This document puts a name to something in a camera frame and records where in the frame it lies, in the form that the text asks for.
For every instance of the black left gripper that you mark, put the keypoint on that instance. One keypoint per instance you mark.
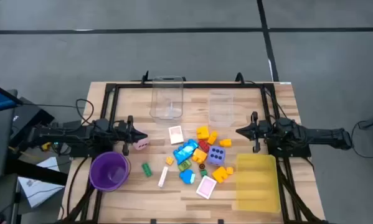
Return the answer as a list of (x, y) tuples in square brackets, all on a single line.
[(127, 132)]

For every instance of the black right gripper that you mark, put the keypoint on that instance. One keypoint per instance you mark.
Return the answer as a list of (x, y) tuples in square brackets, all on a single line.
[(258, 130)]

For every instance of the pink foam dice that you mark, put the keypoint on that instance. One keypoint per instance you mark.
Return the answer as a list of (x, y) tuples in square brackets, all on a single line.
[(141, 145)]

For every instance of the long green toy brick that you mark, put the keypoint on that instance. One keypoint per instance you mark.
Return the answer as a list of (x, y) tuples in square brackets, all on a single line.
[(147, 170)]

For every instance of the purple foam dice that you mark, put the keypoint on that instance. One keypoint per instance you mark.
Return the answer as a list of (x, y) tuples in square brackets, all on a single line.
[(216, 155)]

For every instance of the red toy brick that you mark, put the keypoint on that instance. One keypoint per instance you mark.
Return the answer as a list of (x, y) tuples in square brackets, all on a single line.
[(204, 145)]

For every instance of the blue toy brick plate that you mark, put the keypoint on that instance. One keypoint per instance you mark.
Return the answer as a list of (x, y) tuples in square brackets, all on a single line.
[(180, 156)]

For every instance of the light green toy brick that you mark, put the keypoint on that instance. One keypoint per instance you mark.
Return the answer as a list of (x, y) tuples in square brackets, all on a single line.
[(184, 165)]

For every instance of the brown round toy piece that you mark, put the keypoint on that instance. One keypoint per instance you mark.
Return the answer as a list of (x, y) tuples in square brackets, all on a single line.
[(201, 166)]

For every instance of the small green toy brick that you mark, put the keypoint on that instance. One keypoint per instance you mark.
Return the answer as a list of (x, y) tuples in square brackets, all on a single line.
[(204, 173)]

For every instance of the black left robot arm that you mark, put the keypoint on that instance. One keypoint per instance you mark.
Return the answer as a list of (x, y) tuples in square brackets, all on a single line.
[(68, 133)]

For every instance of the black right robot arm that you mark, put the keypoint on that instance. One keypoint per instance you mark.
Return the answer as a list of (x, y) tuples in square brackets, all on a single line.
[(314, 135)]

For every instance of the shallow clear plastic container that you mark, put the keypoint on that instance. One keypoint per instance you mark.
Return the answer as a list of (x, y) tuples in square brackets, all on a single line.
[(221, 109)]

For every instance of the small yellow toy brick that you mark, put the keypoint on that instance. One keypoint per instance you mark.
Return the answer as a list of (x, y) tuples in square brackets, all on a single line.
[(169, 160), (229, 170)]

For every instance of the purple plastic bucket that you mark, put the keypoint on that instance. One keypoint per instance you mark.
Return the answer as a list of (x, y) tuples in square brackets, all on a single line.
[(110, 171)]

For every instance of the tall clear plastic container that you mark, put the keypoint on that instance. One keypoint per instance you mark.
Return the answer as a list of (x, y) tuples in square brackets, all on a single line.
[(167, 98)]

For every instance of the yellow translucent plastic bin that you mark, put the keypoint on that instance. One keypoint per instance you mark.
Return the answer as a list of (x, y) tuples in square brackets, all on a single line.
[(257, 183)]

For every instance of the blue cloud-shaped toy brick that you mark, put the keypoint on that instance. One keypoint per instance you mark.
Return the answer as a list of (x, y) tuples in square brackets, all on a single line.
[(186, 176)]

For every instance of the black computer case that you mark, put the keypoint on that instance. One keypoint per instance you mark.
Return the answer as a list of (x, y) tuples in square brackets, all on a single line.
[(30, 118)]

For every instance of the black metal beam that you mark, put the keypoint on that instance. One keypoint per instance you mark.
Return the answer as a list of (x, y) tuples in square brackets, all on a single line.
[(33, 172)]

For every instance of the white paper sheets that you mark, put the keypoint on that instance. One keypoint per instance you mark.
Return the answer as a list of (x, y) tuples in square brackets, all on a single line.
[(40, 189)]

